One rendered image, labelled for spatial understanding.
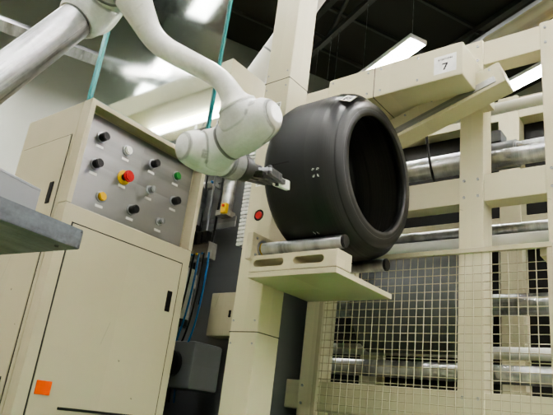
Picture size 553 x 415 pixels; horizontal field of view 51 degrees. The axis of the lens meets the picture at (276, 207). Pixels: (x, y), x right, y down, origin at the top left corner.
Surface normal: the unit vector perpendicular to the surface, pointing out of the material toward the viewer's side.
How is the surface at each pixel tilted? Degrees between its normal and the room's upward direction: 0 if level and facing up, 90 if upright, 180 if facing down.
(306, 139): 87
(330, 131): 84
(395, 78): 90
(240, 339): 90
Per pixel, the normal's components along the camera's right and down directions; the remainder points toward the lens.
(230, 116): -0.52, 0.07
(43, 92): 0.48, -0.25
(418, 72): -0.61, -0.34
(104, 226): 0.79, -0.12
